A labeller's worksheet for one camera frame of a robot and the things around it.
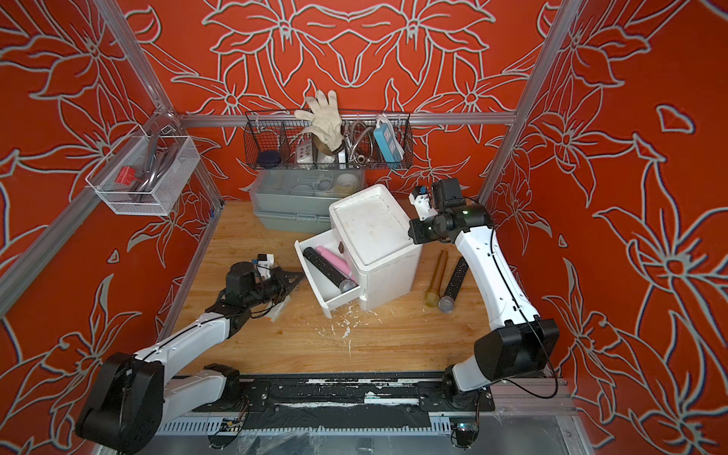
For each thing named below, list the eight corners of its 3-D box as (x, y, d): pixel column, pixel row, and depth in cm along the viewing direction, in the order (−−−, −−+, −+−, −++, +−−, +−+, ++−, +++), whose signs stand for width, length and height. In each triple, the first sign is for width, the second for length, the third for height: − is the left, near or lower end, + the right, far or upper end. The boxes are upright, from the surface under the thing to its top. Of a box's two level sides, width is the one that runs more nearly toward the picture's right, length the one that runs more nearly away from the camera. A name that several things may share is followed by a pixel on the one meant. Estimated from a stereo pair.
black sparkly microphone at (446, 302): (436, 308, 90) (438, 304, 87) (456, 260, 102) (459, 254, 99) (449, 315, 89) (451, 311, 86) (468, 265, 101) (471, 260, 98)
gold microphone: (423, 304, 91) (424, 301, 89) (435, 252, 105) (437, 247, 103) (437, 309, 90) (439, 305, 88) (447, 255, 104) (449, 251, 102)
